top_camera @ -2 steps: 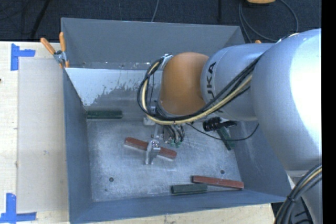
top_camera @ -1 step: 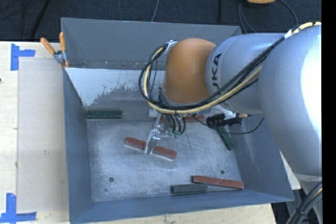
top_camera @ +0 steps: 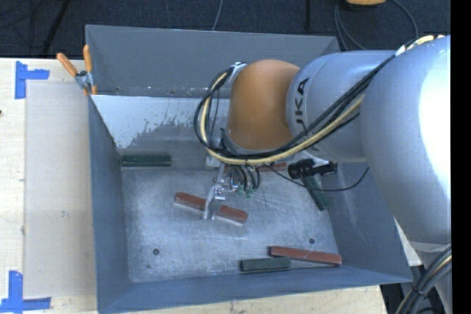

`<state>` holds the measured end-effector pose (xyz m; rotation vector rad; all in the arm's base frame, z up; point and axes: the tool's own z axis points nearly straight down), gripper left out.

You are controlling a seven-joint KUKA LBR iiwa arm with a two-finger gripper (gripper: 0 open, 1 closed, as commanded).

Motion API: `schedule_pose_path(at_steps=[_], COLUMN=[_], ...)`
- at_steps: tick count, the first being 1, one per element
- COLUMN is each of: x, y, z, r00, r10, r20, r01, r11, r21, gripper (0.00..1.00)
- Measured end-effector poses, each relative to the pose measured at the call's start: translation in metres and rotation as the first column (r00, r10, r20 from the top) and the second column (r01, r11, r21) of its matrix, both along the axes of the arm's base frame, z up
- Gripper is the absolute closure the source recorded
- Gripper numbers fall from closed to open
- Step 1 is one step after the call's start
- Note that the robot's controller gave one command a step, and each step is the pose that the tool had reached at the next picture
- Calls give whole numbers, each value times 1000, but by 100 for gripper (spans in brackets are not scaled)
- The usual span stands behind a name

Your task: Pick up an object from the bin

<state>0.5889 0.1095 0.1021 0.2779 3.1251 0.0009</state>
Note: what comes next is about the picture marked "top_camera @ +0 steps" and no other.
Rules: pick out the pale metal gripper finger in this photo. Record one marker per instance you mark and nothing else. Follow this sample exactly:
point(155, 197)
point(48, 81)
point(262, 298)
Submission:
point(205, 209)
point(218, 194)

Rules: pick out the red-brown flat block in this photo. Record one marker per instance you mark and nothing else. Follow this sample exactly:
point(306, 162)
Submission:
point(305, 255)
point(189, 200)

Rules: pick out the grey metal bin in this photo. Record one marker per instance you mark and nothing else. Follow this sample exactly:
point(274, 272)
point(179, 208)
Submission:
point(184, 242)

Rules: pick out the dark green flat block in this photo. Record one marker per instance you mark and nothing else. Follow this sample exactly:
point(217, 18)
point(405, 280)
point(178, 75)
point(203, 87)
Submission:
point(146, 160)
point(265, 264)
point(319, 196)

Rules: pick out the black cylinder on white bracket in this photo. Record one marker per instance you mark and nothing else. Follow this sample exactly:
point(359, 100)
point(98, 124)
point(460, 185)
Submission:
point(301, 169)

